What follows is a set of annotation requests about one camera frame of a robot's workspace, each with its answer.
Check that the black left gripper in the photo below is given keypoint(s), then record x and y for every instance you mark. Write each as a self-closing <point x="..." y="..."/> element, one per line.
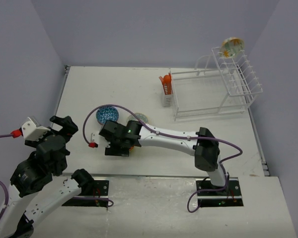
<point x="69" y="128"/>

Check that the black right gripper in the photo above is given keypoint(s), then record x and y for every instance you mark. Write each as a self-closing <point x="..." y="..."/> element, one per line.
<point x="113" y="150"/>

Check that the blue triangle patterned bowl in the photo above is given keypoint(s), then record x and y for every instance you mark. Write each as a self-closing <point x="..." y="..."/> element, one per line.
<point x="107" y="113"/>

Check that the yellow teal patterned bowl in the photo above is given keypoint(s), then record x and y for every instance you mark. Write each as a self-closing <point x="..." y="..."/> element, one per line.
<point x="138" y="116"/>

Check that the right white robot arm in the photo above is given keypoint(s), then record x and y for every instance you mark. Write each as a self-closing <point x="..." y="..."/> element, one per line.
<point x="201" y="144"/>

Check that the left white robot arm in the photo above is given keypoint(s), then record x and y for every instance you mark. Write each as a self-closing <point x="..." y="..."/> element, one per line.
<point x="17" y="218"/>

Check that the white cutlery holder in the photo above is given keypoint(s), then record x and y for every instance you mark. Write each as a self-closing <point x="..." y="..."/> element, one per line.
<point x="167" y="97"/>

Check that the orange plastic fork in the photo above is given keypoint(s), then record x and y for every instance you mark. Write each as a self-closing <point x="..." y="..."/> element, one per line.
<point x="163" y="85"/>

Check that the orange plastic spoon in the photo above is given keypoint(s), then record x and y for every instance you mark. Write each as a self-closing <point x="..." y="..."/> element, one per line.
<point x="167" y="81"/>

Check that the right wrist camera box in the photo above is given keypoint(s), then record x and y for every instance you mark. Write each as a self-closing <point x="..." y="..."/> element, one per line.
<point x="94" y="140"/>

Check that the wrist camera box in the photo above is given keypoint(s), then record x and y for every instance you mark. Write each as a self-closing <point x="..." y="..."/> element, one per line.
<point x="94" y="140"/>
<point x="32" y="130"/>

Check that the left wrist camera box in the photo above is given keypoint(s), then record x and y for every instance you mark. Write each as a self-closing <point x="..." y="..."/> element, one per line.
<point x="32" y="130"/>

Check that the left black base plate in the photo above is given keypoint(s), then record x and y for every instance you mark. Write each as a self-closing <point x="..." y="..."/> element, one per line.
<point x="96" y="196"/>

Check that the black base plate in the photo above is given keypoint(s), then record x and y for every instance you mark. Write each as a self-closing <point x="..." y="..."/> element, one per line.
<point x="96" y="196"/>
<point x="231" y="197"/>

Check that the white wire dish rack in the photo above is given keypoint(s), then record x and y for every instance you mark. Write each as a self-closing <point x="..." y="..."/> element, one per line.
<point x="218" y="84"/>

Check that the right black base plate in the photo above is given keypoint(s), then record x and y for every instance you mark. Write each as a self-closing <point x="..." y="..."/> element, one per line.
<point x="231" y="197"/>

